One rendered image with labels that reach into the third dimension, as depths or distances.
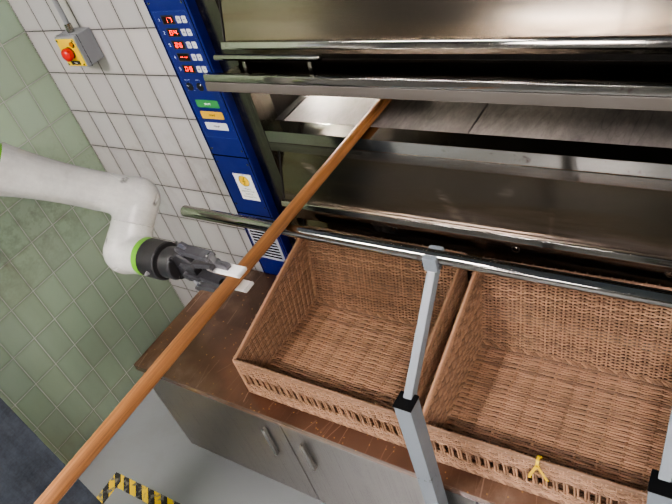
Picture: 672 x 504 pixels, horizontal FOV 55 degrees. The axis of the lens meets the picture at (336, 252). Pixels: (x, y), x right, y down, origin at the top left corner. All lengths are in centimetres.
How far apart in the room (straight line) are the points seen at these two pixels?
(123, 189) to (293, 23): 57
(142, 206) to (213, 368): 72
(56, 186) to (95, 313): 127
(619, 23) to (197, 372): 153
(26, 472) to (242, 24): 134
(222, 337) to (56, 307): 74
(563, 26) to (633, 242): 54
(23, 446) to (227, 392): 57
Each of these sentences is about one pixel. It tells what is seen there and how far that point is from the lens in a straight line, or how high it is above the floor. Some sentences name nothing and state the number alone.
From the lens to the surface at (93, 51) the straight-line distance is 221.
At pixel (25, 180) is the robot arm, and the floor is 146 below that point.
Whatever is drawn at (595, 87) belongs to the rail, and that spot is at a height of 143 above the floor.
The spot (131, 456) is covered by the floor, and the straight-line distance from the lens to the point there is 286.
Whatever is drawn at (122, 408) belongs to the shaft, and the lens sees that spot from 125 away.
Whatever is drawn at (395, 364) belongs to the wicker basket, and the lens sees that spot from 190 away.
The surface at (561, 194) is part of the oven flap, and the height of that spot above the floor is 106.
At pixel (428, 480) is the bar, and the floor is 68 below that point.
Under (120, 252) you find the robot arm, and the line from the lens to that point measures 158.
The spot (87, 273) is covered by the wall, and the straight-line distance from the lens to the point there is 270.
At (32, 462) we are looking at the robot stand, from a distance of 205.
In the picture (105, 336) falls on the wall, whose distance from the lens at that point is 283.
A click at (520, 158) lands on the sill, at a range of 157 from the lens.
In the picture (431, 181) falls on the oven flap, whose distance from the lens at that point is 173.
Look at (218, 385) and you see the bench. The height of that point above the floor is 58.
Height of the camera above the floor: 204
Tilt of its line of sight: 39 degrees down
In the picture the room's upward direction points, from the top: 19 degrees counter-clockwise
